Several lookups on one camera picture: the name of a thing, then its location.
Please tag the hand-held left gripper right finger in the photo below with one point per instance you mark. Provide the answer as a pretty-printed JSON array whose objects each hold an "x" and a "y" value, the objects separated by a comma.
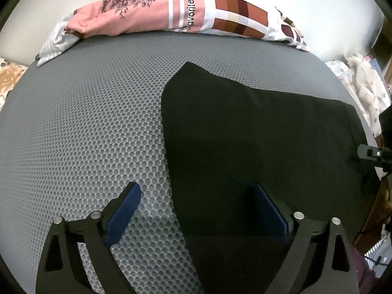
[{"x": 269, "y": 214}]

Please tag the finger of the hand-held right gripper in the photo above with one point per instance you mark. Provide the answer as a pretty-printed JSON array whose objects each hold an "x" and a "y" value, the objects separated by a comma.
[{"x": 375, "y": 153}]

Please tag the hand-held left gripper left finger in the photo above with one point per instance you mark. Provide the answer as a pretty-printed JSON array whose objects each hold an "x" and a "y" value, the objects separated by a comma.
[{"x": 122, "y": 217}]

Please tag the black pants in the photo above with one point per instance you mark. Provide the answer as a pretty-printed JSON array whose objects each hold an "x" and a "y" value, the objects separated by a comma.
[{"x": 245, "y": 128}]

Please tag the white dotted cloth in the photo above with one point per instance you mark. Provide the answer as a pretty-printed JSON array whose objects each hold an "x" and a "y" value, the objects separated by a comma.
[{"x": 364, "y": 92}]

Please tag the grey mesh mat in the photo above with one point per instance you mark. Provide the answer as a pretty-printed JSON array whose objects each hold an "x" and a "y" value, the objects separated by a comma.
[{"x": 92, "y": 113}]

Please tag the maroon cloth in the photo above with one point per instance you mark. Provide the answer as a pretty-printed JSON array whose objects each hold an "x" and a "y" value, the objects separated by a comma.
[{"x": 364, "y": 269}]

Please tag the orange floral cushion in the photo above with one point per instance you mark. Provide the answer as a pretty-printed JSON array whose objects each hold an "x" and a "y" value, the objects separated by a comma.
[{"x": 9, "y": 79}]

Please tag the pink patchwork pillow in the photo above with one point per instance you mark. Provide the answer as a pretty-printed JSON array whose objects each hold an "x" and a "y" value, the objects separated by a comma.
[{"x": 153, "y": 12}]

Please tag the dark wooden window frame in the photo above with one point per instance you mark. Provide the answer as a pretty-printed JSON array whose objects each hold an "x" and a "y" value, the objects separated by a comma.
[{"x": 384, "y": 49}]

